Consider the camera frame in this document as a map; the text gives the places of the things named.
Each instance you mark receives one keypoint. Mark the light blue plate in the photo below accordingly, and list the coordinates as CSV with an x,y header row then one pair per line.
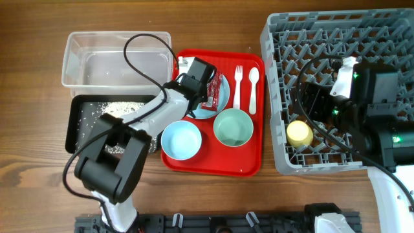
x,y
224,97

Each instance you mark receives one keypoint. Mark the grey dishwasher rack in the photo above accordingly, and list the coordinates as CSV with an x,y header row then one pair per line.
x,y
289,40

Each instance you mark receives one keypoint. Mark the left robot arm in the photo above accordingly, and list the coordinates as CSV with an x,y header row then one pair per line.
x,y
111,161

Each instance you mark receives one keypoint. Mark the rice and food scraps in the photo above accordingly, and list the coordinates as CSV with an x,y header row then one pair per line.
x,y
91,111

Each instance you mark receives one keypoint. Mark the white plastic spoon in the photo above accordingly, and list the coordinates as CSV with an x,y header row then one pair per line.
x,y
254,78

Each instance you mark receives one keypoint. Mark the black plastic tray bin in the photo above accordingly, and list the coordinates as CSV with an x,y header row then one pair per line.
x,y
76,103

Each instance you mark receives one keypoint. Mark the clear plastic bin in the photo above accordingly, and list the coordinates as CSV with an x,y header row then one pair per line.
x,y
98,62

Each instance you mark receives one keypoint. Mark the white plastic fork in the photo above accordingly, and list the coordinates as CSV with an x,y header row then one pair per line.
x,y
238,78

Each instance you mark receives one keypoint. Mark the red ketchup packet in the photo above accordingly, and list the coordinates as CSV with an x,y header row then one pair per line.
x,y
213,93

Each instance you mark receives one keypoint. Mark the red serving tray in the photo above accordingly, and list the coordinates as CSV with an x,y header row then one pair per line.
x,y
213,156

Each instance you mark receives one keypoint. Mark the yellow plastic cup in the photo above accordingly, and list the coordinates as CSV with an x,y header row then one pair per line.
x,y
299,134

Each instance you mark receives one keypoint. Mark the mint green bowl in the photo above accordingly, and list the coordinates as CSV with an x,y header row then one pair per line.
x,y
233,127

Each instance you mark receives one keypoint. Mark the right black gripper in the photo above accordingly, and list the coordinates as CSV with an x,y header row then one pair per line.
x,y
308,91

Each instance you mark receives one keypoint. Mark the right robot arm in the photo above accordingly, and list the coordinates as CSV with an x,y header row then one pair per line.
x,y
359,115

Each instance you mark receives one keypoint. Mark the light blue bowl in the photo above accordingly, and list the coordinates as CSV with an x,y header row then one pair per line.
x,y
181,140

